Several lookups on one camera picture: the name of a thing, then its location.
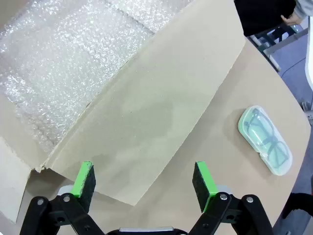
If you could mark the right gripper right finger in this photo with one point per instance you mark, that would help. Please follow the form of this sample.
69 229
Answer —
204 181

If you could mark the brown cardboard shipping box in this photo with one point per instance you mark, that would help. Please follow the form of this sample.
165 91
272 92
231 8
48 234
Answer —
146 110

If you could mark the dark framed glasses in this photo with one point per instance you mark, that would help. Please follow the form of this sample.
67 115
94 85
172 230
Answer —
271 142

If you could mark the grey hoodie person's left forearm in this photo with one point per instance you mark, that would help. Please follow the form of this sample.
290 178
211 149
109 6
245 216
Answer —
304 7

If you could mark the clear bubble wrap sheet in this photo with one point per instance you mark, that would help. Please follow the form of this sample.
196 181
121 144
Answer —
61 61

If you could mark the grey hoodie person's left hand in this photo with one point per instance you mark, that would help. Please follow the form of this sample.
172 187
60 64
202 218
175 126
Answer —
292 19

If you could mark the grey metal table frame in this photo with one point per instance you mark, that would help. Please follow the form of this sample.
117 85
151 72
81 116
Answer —
271 52

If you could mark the green clear glasses case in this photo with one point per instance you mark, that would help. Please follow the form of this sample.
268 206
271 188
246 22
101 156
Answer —
279 169

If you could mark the person in grey hoodie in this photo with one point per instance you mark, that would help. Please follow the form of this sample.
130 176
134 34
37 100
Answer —
259 14

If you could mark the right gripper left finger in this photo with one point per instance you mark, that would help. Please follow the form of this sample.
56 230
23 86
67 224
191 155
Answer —
83 178

